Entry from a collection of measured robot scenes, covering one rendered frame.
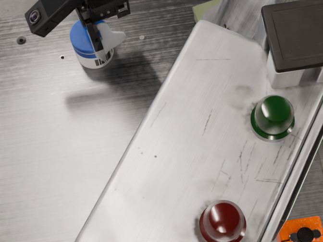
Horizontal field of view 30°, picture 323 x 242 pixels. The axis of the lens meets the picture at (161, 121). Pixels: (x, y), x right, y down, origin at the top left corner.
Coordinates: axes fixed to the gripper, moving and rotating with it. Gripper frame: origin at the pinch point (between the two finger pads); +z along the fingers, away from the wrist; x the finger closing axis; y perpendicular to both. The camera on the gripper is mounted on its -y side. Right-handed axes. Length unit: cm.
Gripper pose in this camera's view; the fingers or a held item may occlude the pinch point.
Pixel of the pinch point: (91, 39)
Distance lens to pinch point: 109.7
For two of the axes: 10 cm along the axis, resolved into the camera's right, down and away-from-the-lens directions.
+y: 9.1, -3.9, 1.1
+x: -4.0, -8.4, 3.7
